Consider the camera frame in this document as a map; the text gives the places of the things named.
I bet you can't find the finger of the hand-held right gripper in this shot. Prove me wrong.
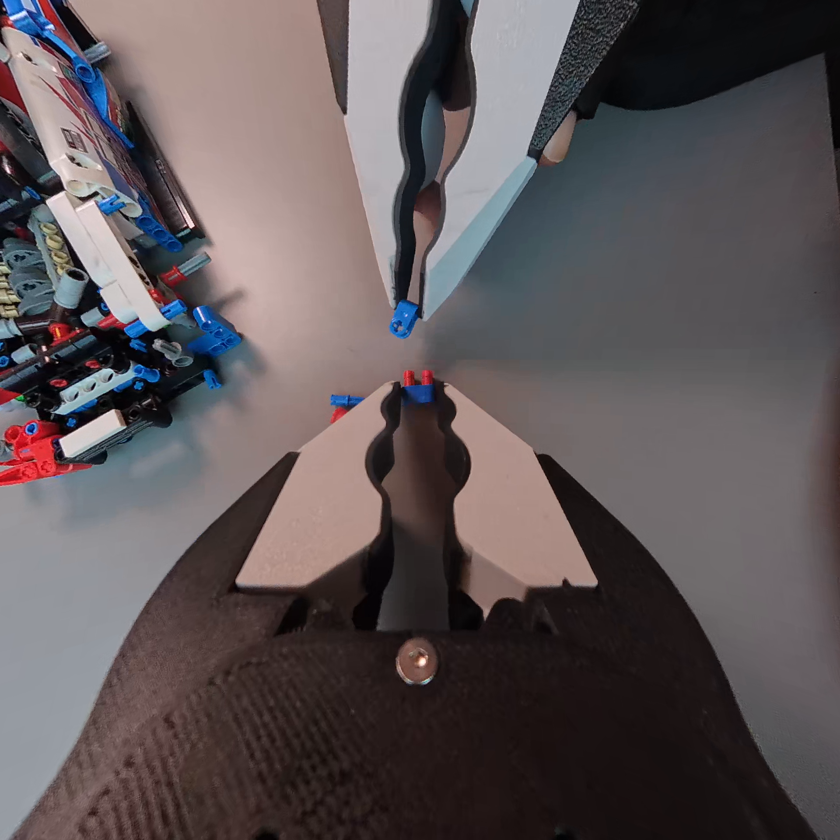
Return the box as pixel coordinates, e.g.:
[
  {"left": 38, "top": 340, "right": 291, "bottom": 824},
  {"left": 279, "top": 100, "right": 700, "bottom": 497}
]
[
  {"left": 422, "top": 0, "right": 582, "bottom": 322},
  {"left": 344, "top": 0, "right": 458, "bottom": 311}
]

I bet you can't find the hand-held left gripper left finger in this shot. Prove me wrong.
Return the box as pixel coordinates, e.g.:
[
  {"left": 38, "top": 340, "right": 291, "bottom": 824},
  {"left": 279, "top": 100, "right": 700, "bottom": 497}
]
[{"left": 234, "top": 382, "right": 402, "bottom": 624}]

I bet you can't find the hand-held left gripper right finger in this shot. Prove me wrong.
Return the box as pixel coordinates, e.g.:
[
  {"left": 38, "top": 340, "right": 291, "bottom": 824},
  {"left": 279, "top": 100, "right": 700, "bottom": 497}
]
[{"left": 434, "top": 382, "right": 599, "bottom": 611}]

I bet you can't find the grey desk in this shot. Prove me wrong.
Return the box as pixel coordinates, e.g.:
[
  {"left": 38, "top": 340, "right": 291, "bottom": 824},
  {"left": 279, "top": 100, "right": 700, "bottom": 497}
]
[{"left": 0, "top": 0, "right": 840, "bottom": 840}]

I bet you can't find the person's right hand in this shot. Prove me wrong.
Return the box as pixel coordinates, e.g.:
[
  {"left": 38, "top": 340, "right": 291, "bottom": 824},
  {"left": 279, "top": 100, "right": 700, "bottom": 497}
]
[{"left": 539, "top": 108, "right": 580, "bottom": 166}]

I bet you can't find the partly built toy brick car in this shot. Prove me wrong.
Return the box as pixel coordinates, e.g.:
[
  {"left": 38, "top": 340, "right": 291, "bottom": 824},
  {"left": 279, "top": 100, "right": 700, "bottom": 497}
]
[{"left": 0, "top": 0, "right": 242, "bottom": 488}]

